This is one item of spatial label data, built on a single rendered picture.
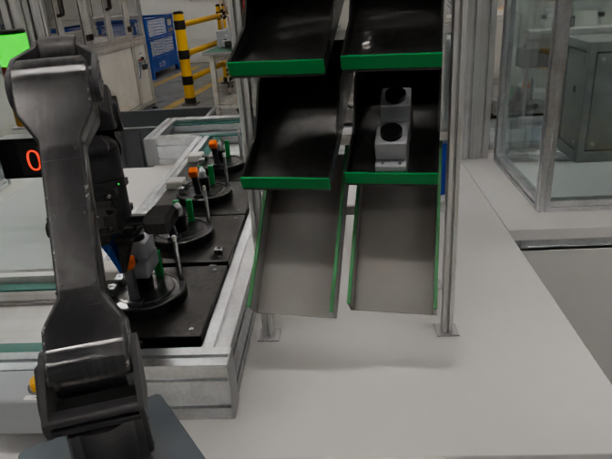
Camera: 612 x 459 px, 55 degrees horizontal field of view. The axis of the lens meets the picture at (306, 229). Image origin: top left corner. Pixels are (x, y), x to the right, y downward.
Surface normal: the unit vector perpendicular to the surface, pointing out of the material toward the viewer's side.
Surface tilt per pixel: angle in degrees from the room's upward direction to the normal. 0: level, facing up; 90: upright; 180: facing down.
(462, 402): 0
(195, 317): 0
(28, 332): 0
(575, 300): 90
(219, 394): 90
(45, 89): 66
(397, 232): 45
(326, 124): 25
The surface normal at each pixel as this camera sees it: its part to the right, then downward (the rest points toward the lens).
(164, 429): -0.06, -0.91
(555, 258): -0.04, 0.40
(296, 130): -0.15, -0.66
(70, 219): 0.18, -0.19
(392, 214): -0.19, -0.36
